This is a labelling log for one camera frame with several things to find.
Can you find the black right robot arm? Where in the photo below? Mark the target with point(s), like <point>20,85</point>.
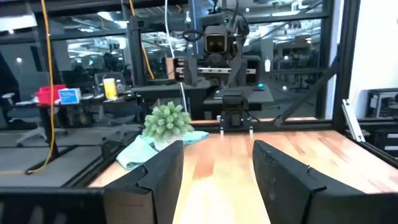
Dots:
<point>235,105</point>

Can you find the white rod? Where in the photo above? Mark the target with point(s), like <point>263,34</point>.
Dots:
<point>183,93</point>

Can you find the blue box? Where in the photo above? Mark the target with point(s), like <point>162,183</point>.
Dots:
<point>70,96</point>

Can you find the red box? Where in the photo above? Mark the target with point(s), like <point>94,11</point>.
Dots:
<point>46,95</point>

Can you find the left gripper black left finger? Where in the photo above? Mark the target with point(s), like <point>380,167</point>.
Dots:
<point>155,193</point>

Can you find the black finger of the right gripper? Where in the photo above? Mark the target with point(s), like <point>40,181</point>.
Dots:
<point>191,73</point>
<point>239,74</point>

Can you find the green plant in white pot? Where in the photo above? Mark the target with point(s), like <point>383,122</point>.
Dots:
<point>168,123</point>

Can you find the dark grey side table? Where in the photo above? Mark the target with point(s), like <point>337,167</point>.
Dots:
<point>261,96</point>

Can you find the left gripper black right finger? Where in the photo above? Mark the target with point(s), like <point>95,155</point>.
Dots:
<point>289,196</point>

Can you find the grey office chair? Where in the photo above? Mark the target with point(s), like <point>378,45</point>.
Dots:
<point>21,115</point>

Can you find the yellow bottle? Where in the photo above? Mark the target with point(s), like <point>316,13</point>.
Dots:
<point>110,88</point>

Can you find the black aluminium rig frame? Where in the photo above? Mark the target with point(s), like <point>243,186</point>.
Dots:
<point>345,62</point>

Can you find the black equipment cabinet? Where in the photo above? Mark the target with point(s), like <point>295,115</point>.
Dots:
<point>384,102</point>

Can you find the silver aluminium bar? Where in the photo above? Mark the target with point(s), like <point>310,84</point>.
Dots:
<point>353,121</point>

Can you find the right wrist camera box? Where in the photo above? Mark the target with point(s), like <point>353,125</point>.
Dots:
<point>215,42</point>

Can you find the black office desk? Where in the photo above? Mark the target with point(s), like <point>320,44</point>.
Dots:
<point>168,91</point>
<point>90,102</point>

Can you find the teal cloth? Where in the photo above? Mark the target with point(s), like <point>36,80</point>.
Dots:
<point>136,154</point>

